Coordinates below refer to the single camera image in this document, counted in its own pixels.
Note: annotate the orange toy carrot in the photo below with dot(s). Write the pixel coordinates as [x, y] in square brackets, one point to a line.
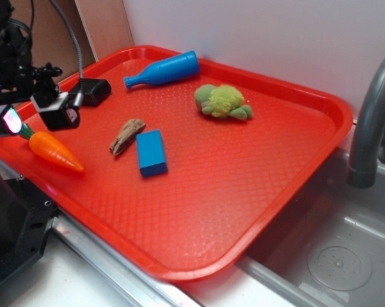
[50, 149]

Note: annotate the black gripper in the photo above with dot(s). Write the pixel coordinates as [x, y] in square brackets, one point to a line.
[21, 84]

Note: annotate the blue toy bottle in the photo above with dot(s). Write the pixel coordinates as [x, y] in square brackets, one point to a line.
[166, 71]

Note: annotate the red plastic tray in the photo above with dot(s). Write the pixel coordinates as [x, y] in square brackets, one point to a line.
[226, 180]

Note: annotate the metal rail strip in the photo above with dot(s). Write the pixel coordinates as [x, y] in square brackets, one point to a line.
[131, 283]

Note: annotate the grey faucet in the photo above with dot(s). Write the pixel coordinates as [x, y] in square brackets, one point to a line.
[368, 143]

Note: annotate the brown cardboard panel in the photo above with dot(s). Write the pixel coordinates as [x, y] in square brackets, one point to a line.
[101, 27]

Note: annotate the brown wood piece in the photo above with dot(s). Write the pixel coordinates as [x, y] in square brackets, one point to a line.
[127, 135]

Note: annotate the grey plastic sink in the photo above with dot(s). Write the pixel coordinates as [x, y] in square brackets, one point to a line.
[327, 246]

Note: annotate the black rectangular box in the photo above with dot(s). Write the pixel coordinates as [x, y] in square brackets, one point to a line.
[94, 91]

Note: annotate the green plush toy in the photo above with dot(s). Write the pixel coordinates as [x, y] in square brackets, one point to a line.
[222, 102]

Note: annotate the blue rectangular block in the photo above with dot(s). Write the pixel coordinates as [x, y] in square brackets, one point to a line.
[151, 154]

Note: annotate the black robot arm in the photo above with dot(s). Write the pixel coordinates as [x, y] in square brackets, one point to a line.
[16, 43]

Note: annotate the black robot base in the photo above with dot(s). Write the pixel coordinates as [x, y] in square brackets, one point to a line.
[25, 219]

